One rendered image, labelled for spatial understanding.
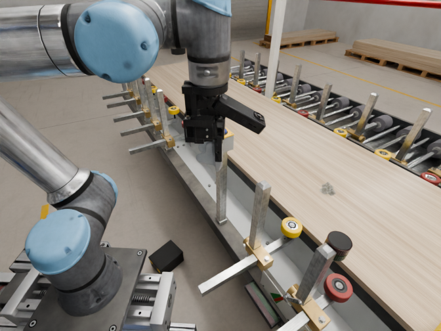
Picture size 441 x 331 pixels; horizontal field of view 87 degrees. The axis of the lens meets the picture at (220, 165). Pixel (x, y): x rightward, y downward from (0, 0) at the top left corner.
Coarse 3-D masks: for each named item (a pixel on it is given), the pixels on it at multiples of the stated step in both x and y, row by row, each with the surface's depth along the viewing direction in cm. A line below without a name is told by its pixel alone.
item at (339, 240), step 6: (330, 234) 61; (336, 234) 61; (342, 234) 61; (330, 240) 60; (336, 240) 60; (342, 240) 60; (348, 240) 60; (336, 246) 58; (342, 246) 58; (348, 246) 58
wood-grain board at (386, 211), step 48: (240, 96) 197; (240, 144) 139; (288, 144) 139; (336, 144) 139; (288, 192) 108; (336, 192) 108; (384, 192) 108; (432, 192) 108; (384, 240) 88; (432, 240) 88; (384, 288) 74; (432, 288) 74
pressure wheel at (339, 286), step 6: (330, 276) 77; (336, 276) 77; (342, 276) 77; (324, 282) 77; (330, 282) 75; (336, 282) 75; (342, 282) 75; (348, 282) 75; (324, 288) 76; (330, 288) 74; (336, 288) 74; (342, 288) 74; (348, 288) 74; (330, 294) 74; (336, 294) 72; (342, 294) 72; (348, 294) 72; (336, 300) 73; (342, 300) 72
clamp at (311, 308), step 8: (296, 288) 77; (296, 304) 75; (304, 304) 73; (312, 304) 73; (304, 312) 72; (312, 312) 72; (320, 312) 72; (312, 320) 70; (328, 320) 70; (312, 328) 71; (320, 328) 68
